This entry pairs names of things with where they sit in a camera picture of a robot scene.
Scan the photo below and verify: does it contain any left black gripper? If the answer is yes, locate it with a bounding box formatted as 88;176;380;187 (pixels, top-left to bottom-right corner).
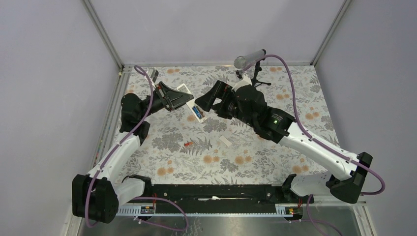
139;81;194;119

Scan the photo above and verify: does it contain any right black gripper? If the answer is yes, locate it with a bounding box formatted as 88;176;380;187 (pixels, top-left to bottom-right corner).
194;80;256;127

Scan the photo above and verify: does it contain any white remote control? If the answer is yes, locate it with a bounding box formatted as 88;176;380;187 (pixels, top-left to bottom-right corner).
176;84;208;123

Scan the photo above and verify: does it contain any white battery cover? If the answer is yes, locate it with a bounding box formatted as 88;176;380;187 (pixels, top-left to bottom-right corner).
219;136;232;147

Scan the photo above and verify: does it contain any blue battery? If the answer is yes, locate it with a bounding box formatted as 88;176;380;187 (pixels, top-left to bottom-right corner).
192;106;202;119

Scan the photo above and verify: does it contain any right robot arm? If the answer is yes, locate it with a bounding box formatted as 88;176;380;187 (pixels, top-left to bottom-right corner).
195;81;373;204

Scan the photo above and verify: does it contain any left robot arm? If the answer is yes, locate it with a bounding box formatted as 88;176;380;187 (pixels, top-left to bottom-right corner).
72;82;194;223

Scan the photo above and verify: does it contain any silver microphone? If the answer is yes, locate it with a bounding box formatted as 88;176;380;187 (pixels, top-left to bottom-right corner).
234;49;266;69

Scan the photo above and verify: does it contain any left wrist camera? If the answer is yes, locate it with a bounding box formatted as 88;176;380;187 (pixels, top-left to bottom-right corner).
148;68;159;83

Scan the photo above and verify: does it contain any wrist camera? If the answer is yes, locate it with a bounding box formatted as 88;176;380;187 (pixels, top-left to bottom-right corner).
148;68;159;83
234;73;252;89

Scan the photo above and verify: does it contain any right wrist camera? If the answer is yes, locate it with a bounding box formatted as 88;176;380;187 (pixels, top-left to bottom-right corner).
234;73;252;89

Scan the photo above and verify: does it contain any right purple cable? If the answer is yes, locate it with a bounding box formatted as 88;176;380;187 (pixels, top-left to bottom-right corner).
241;54;386;196

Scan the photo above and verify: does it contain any purple cable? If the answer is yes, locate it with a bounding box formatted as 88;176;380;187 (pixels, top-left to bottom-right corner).
85;65;155;228
241;54;386;196

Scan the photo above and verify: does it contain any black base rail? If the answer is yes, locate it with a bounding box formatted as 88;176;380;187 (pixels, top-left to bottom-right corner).
143;184;308;214

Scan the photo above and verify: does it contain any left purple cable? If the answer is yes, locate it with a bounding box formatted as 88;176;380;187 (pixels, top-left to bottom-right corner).
85;65;155;228

